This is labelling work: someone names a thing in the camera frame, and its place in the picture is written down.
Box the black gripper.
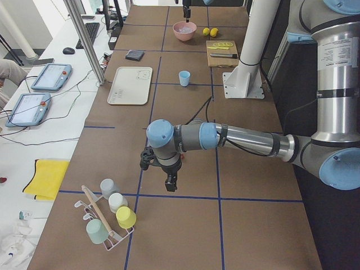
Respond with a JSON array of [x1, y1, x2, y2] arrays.
[[161, 159, 182, 192], [182, 0, 192, 22]]

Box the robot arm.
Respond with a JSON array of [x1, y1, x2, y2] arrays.
[[140, 1, 359, 191]]

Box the clear ice cubes pile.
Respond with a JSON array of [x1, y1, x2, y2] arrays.
[[177, 25, 193, 34]]

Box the yellow-green plastic cup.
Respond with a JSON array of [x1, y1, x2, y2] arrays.
[[116, 206, 137, 229]]

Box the white cup on rack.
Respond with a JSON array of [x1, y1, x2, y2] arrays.
[[108, 192, 128, 214]]

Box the grey cup on rack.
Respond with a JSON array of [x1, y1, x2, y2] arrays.
[[100, 178, 120, 200]]

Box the light blue cup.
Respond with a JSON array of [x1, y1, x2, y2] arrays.
[[178, 70, 191, 87]]

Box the mint green cup on rack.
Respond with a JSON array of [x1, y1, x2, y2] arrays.
[[86, 219, 109, 244]]

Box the pink bowl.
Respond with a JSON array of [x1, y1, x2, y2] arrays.
[[173, 21, 197, 42]]

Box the lemon slices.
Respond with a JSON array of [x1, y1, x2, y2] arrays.
[[213, 42, 233, 48]]

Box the wooden cutting board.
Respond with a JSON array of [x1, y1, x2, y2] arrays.
[[206, 40, 239, 67]]

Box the grey folded cloth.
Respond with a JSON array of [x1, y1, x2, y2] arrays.
[[125, 49, 145, 61]]

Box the black monitor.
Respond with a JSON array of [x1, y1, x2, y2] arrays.
[[102, 0, 124, 32]]

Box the cream bear tray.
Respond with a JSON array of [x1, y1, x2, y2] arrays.
[[107, 66, 152, 105]]

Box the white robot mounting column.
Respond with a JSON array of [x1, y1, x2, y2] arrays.
[[223, 0, 280, 99]]

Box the black keyboard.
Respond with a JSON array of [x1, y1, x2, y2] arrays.
[[75, 22, 100, 49]]

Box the yellow cloth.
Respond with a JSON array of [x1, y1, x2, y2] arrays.
[[22, 159, 70, 201]]

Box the black computer mouse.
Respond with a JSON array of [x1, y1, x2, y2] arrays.
[[62, 47, 75, 55]]

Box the teach pendant far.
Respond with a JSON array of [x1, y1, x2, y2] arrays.
[[31, 64, 73, 91]]

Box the teach pendant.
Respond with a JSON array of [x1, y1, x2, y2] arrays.
[[31, 64, 73, 91], [5, 93, 51, 127]]

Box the teach pendant near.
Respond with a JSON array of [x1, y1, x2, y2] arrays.
[[5, 93, 51, 127]]

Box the steel knife handle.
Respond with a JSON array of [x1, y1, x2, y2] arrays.
[[210, 53, 238, 59]]

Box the white wire cup rack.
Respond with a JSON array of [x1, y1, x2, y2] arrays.
[[74, 185, 135, 251]]

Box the aluminium frame post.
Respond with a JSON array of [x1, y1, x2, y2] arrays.
[[64, 0, 105, 86]]

